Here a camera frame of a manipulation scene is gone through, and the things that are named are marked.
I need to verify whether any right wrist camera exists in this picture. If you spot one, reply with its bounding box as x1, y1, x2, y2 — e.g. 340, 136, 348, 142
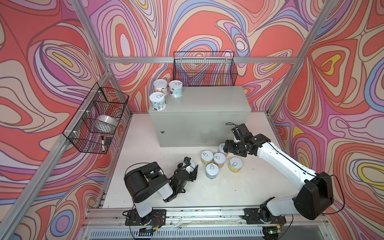
232, 124, 253, 143

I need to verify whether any black wire basket back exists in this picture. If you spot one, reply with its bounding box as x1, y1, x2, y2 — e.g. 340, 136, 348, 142
173, 50, 238, 87

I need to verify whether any light blue can front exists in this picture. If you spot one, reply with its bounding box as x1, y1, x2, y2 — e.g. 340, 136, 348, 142
169, 80, 183, 98

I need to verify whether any grey metal cabinet box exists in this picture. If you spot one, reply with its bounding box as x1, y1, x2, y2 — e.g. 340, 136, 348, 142
149, 86, 251, 147

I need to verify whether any blue label can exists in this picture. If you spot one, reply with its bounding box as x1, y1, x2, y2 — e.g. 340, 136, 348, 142
205, 163, 219, 180

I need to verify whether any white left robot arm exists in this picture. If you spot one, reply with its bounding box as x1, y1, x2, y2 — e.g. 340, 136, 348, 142
124, 157, 199, 219

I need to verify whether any yellow green label can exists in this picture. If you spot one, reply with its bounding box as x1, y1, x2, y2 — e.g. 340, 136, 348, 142
201, 150, 214, 166

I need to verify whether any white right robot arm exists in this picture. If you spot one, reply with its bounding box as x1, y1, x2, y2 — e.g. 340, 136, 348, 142
224, 134, 334, 221

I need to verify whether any pink label can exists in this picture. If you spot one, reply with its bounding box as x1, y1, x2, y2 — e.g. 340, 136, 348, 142
153, 79, 168, 96

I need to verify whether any black wire basket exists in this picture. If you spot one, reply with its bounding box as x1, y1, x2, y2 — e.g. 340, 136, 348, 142
173, 50, 238, 87
63, 83, 129, 154

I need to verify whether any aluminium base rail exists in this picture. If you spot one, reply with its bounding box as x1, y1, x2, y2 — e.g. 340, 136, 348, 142
76, 206, 337, 240

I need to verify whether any teal label can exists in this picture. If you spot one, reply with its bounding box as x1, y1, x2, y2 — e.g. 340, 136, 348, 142
150, 92, 167, 111

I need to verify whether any black wire basket left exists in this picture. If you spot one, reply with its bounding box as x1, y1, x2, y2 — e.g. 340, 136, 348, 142
63, 83, 129, 154

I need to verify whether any pink can right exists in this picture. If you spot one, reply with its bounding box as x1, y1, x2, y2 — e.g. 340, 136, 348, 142
218, 143, 229, 156

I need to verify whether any white tape roll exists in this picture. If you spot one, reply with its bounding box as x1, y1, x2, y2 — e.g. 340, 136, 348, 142
95, 115, 118, 134

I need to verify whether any black marker pen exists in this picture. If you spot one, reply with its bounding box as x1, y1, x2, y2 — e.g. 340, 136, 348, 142
101, 136, 106, 153

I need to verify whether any orange label can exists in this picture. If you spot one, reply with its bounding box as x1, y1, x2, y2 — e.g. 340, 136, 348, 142
213, 153, 226, 168

